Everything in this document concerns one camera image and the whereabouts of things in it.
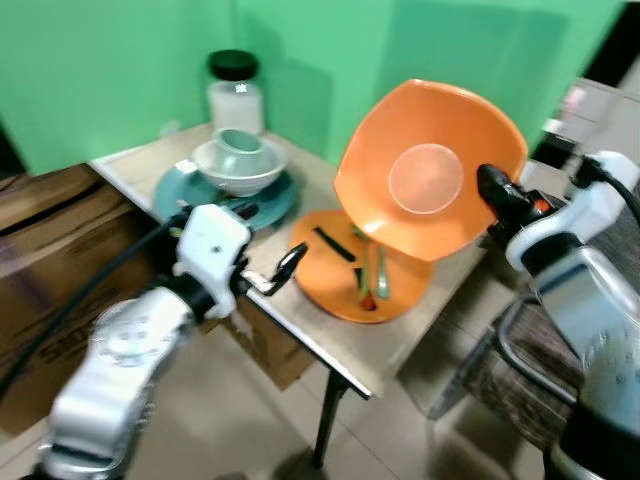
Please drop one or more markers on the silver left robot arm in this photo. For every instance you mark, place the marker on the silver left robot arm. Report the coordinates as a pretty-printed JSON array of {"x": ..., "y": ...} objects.
[{"x": 110, "y": 370}]

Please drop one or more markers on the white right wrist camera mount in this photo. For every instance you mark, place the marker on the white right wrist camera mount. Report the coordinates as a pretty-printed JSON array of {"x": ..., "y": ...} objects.
[{"x": 580, "y": 215}]

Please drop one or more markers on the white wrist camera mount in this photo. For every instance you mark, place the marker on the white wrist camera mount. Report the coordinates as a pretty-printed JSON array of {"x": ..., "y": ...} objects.
[
  {"x": 210, "y": 245},
  {"x": 580, "y": 215}
]

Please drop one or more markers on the pale green cup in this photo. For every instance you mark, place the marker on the pale green cup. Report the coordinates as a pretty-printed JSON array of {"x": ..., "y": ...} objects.
[{"x": 240, "y": 148}]

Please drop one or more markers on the light green spoon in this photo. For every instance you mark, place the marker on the light green spoon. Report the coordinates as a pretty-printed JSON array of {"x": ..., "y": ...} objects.
[{"x": 382, "y": 278}]

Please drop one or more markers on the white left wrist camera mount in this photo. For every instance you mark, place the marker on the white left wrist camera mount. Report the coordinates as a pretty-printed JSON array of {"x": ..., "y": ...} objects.
[{"x": 210, "y": 245}]

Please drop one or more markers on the small orange-red utensil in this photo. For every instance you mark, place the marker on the small orange-red utensil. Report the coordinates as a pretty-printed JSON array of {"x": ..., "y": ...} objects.
[{"x": 366, "y": 298}]

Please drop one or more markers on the green backdrop screen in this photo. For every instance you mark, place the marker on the green backdrop screen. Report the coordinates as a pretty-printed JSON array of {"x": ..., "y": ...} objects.
[{"x": 110, "y": 70}]

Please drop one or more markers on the small brown cardboard box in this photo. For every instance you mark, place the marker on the small brown cardboard box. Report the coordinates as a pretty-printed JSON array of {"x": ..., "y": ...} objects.
[{"x": 275, "y": 350}]

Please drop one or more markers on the black chopstick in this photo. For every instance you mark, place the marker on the black chopstick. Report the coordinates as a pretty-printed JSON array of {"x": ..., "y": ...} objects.
[{"x": 336, "y": 245}]

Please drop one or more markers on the orange square-rimmed plate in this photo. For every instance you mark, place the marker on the orange square-rimmed plate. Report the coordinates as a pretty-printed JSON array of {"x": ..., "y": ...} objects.
[{"x": 425, "y": 170}]

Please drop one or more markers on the beige table with black legs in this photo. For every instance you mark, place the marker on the beige table with black legs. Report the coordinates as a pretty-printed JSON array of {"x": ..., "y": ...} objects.
[{"x": 300, "y": 325}]

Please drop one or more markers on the teal plate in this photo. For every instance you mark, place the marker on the teal plate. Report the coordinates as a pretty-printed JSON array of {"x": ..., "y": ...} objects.
[{"x": 175, "y": 195}]

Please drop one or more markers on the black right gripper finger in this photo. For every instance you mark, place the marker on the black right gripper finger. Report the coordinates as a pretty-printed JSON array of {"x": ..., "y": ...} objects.
[{"x": 494, "y": 186}]

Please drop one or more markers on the green fork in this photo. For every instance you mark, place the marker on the green fork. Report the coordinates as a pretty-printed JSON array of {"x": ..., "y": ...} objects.
[{"x": 361, "y": 262}]

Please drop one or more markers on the white cabinet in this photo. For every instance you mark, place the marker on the white cabinet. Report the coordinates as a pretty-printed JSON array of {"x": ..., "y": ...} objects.
[{"x": 600, "y": 115}]

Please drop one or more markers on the large brown cardboard box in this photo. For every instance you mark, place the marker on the large brown cardboard box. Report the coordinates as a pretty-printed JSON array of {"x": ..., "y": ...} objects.
[{"x": 50, "y": 260}]

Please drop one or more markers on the clear jar with black lid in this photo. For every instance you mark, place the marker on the clear jar with black lid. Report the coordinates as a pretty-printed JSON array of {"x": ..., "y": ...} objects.
[{"x": 236, "y": 100}]

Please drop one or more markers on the white bowl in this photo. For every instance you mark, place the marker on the white bowl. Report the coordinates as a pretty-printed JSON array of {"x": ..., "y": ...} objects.
[{"x": 235, "y": 180}]

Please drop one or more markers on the orange round plate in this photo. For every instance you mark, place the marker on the orange round plate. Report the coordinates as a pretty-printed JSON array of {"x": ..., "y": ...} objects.
[{"x": 335, "y": 285}]

